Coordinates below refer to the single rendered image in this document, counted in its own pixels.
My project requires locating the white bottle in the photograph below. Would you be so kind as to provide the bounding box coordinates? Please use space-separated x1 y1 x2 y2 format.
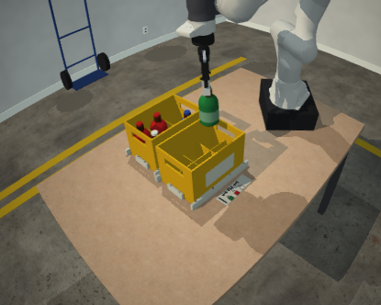
151 130 159 138

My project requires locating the white paper pick list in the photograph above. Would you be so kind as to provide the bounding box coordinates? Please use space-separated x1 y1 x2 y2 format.
216 175 252 206

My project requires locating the blue bottle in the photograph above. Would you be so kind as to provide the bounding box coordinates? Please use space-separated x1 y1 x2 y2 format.
181 110 191 120

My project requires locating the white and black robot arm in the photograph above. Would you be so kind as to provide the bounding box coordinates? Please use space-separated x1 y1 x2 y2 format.
176 0 331 110

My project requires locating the yellow divided crate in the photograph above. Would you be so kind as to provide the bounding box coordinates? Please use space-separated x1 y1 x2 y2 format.
124 96 199 172
155 120 244 204

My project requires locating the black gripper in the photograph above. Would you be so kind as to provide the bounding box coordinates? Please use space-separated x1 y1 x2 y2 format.
191 33 215 96

